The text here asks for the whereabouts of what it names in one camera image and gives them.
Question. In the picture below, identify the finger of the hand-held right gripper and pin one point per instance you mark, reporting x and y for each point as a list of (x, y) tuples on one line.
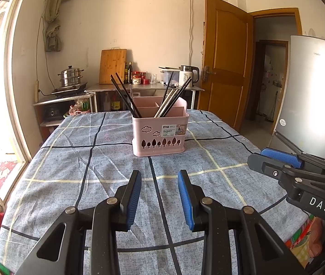
[(282, 156), (265, 166)]

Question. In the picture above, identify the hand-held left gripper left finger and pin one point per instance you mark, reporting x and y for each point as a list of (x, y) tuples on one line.
[(135, 203)]

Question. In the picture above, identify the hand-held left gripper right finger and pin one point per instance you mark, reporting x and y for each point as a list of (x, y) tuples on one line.
[(185, 203)]

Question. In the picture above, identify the pink plastic cutlery basket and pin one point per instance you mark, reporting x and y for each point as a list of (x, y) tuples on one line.
[(159, 146)]

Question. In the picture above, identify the pale wooden chopsticks pair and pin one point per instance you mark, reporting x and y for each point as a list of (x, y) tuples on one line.
[(165, 103)]

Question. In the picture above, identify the person's right hand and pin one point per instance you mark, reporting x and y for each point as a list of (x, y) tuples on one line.
[(320, 237)]

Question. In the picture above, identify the magnet-covered white fridge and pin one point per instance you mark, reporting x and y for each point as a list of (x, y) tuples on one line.
[(268, 91)]

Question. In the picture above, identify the silver refrigerator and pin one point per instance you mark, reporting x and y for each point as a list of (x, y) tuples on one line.
[(308, 91)]

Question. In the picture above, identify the blue checked tablecloth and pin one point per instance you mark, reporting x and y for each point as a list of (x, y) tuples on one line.
[(65, 172)]

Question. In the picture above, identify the dark labelled bottle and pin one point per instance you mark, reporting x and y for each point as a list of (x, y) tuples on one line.
[(116, 103)]

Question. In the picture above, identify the small pink woven basket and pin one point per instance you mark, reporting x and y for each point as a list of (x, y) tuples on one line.
[(79, 111)]

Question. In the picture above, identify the brown wooden door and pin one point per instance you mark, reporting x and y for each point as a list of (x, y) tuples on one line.
[(225, 63)]

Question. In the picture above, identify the stainless steel kitchen table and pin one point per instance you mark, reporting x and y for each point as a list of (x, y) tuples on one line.
[(108, 87)]

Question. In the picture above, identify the white floral jar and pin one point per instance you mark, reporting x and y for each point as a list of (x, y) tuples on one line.
[(136, 81)]

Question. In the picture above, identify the white electric kettle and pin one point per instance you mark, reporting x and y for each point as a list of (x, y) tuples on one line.
[(184, 74)]

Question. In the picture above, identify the red round tin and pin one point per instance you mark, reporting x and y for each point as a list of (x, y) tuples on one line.
[(145, 81)]

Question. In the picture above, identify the black kitchen appliance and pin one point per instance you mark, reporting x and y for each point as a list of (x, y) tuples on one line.
[(52, 113)]

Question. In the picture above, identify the clear drinking glass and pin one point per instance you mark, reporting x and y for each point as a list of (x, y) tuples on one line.
[(153, 79)]

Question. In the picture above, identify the brown sauce bottle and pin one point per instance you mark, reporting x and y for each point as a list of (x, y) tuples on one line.
[(126, 76)]

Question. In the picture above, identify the red-lidded jar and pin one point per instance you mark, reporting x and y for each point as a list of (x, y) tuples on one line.
[(143, 75), (136, 74)]

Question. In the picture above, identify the dark oil bottle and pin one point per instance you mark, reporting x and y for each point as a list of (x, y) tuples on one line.
[(130, 74)]

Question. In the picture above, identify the clear plastic storage container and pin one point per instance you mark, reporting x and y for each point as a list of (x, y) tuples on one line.
[(165, 76)]

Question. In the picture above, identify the black induction cooker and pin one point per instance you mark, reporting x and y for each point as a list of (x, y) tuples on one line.
[(67, 90)]

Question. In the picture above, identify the low steel shelf unit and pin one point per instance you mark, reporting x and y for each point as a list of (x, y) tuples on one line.
[(53, 100)]

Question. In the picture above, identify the red patterned rug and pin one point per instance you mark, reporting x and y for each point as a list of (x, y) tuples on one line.
[(4, 174)]

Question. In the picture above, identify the bamboo cutting board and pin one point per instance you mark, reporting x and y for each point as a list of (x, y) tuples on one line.
[(112, 66)]

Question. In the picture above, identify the stainless steel steamer pot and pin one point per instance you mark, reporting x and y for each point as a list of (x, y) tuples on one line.
[(70, 77)]

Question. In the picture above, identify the beige power strip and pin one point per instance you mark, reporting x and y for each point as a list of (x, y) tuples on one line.
[(36, 91)]

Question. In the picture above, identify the grey hanging cloth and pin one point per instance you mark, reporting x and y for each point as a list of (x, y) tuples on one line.
[(53, 43)]

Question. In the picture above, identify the wall calendar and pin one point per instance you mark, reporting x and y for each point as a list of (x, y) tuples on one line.
[(202, 38)]

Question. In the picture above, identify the brown wooden door frame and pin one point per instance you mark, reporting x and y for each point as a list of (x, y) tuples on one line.
[(274, 13)]

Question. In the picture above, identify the white window frame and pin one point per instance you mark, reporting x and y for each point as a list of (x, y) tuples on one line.
[(9, 91)]

